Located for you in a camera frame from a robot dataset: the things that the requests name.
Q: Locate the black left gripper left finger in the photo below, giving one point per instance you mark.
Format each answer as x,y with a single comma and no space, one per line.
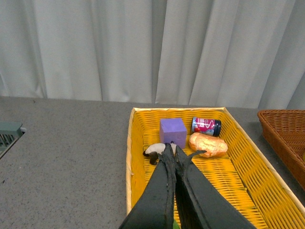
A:
155,207

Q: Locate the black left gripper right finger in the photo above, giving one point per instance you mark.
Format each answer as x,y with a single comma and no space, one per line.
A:
199,203

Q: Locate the yellow wicker basket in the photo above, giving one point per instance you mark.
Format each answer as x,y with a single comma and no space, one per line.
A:
243,175

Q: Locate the brown wicker basket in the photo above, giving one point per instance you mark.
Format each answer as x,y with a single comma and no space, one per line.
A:
284,130

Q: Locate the toy panda figure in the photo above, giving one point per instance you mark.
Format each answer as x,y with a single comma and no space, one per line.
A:
154,150

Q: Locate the toy bread roll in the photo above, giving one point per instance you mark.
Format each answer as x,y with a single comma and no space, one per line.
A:
213,146

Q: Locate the red drink can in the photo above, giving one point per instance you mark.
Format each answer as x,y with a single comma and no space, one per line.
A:
205,126

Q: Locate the purple foam block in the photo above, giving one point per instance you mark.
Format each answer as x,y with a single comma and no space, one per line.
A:
173,130

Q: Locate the white pleated curtain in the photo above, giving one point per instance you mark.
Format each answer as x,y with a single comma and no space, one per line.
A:
234,53

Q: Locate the grey green crate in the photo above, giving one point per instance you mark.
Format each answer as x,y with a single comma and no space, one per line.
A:
10,133

